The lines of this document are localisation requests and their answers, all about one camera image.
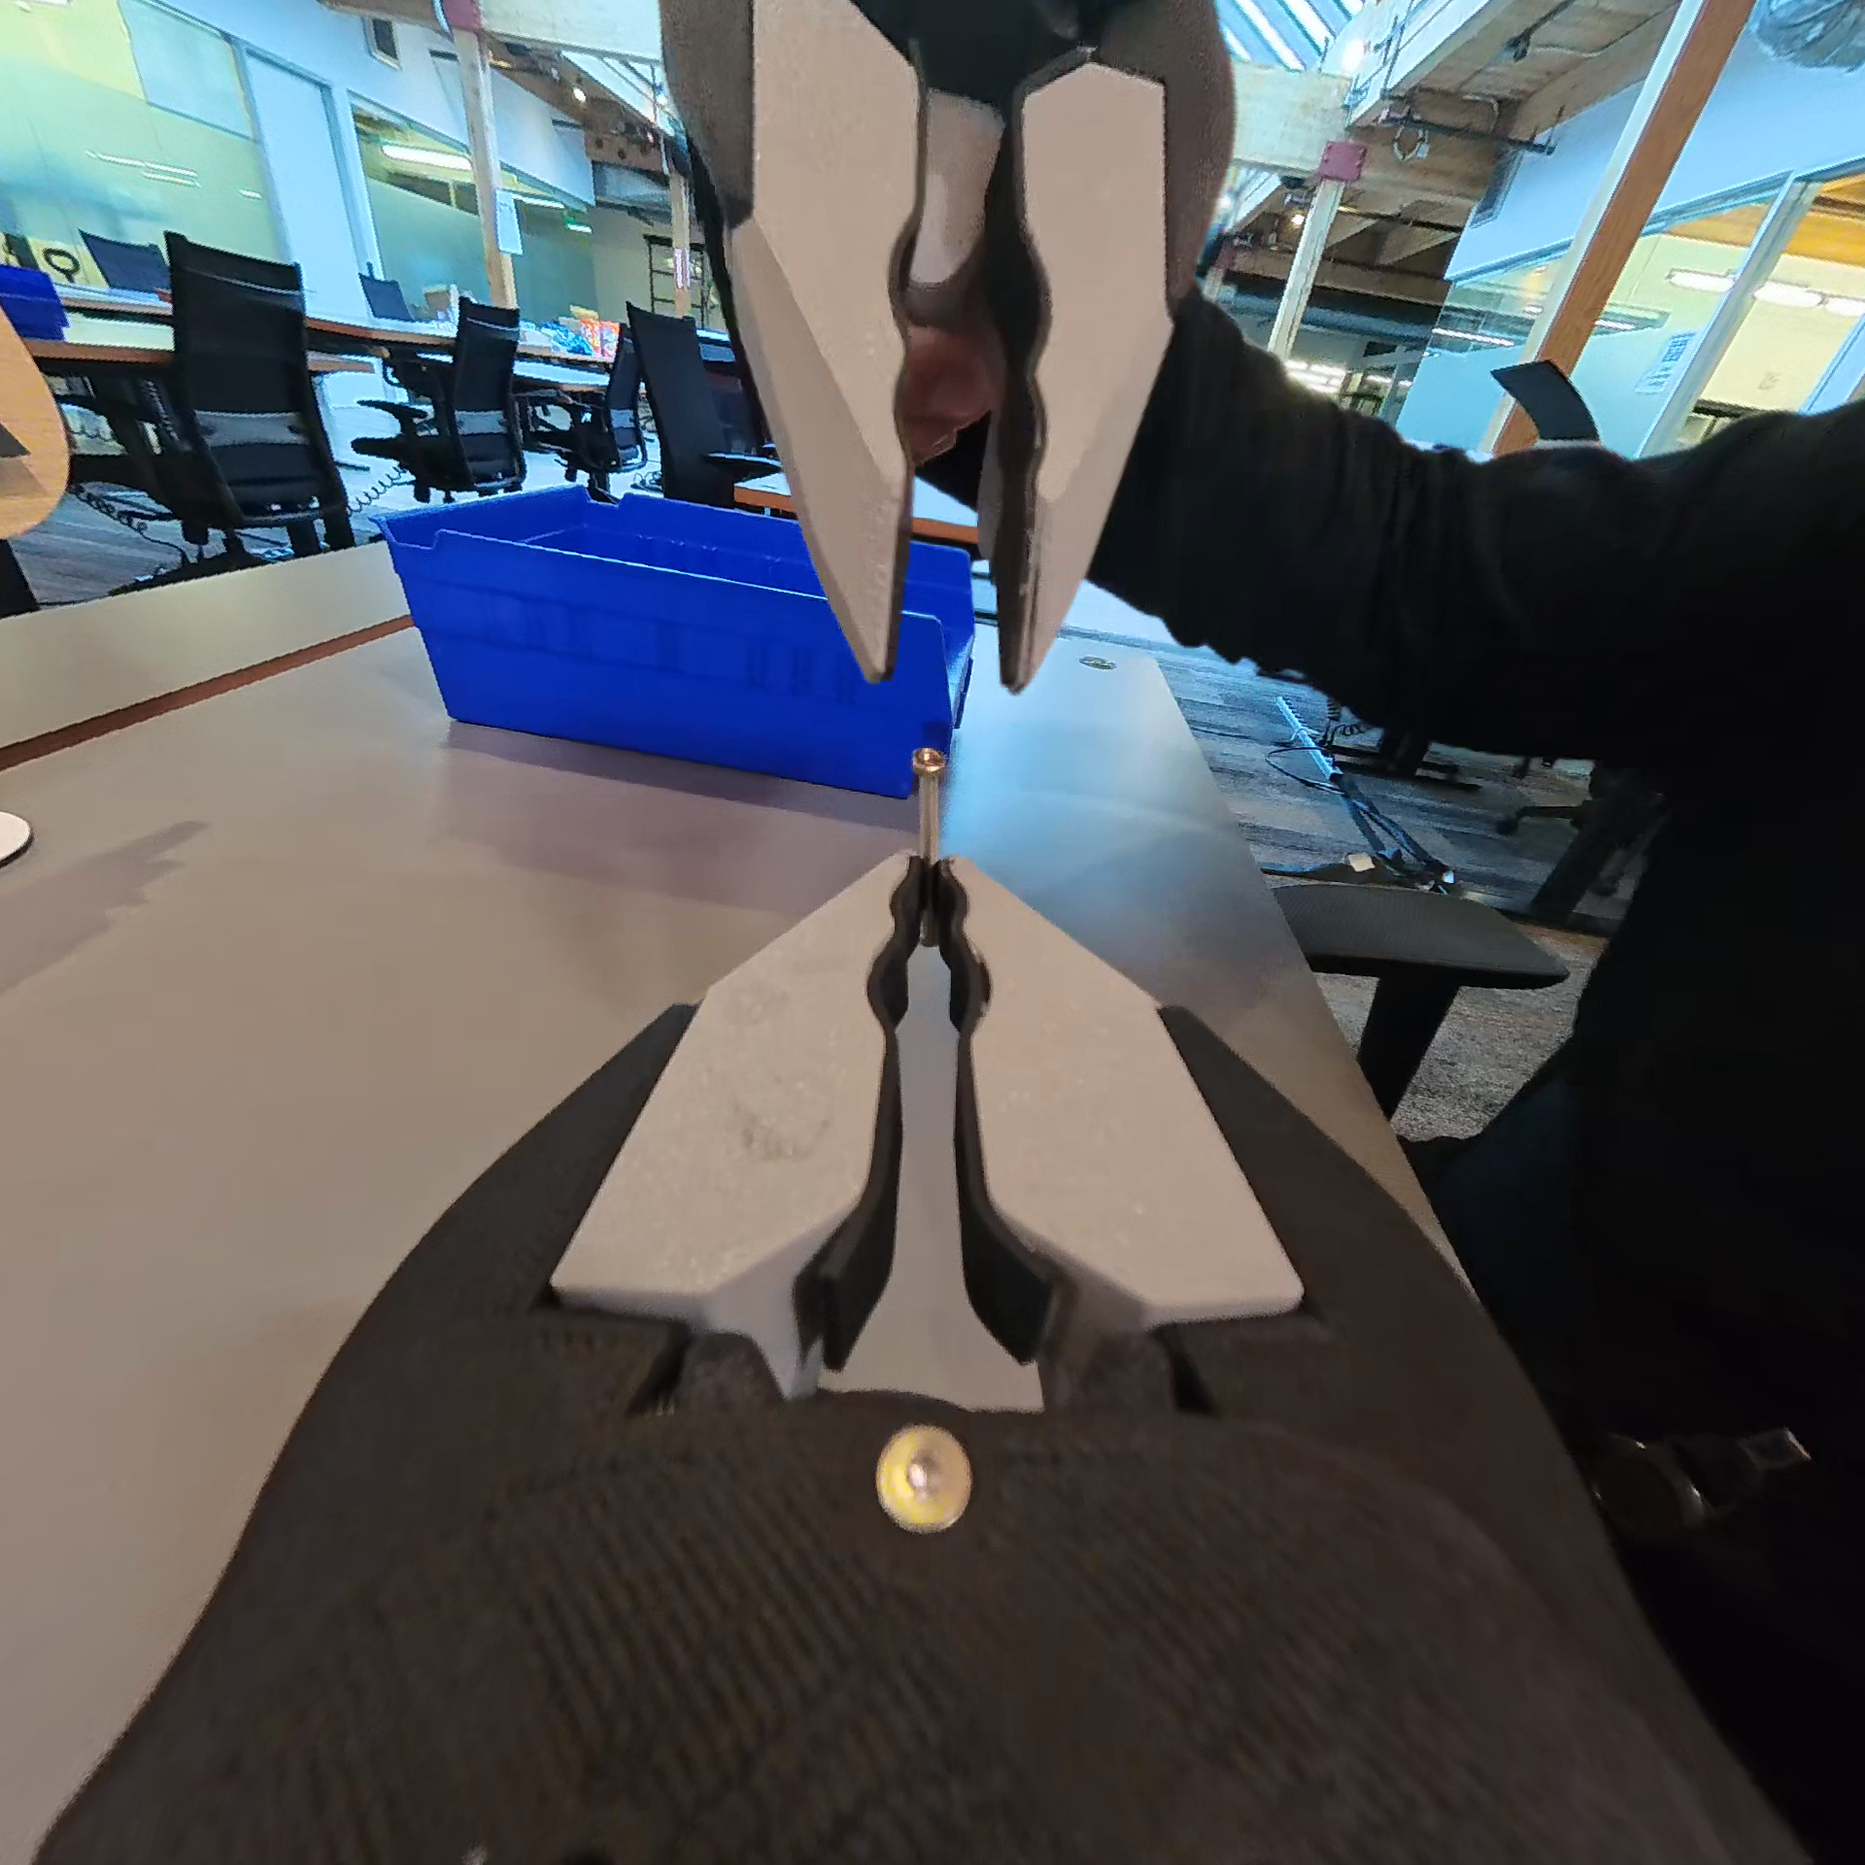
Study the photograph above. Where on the blue plastic bin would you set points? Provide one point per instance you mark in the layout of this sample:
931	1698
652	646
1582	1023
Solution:
654	654

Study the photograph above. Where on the grey desk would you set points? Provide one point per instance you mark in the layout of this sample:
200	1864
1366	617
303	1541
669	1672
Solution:
292	1165
174	626

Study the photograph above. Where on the small blue bin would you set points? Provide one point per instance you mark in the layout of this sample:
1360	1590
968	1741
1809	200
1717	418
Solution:
29	303

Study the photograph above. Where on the wooden column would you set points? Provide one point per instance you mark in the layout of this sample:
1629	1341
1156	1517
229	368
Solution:
1312	263
489	176

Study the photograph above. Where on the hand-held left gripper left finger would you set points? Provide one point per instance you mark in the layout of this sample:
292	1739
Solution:
742	1151

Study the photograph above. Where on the white document stand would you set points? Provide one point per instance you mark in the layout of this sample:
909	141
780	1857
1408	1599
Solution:
29	466

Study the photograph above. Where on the wooden background desk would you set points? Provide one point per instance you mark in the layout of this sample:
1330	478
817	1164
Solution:
117	327

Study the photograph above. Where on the thin metal screw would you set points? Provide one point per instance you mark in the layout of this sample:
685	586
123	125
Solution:
926	845

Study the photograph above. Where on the person's right hand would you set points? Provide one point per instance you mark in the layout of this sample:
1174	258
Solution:
946	393

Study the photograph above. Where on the slanted wooden beam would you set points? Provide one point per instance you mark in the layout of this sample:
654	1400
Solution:
1633	217

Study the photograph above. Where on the black chair headrest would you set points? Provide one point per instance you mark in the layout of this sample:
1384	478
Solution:
1545	397

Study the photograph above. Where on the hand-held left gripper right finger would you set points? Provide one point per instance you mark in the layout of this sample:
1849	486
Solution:
1120	1151

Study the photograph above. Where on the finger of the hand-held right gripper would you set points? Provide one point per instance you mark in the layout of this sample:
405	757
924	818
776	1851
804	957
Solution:
1092	292
817	217

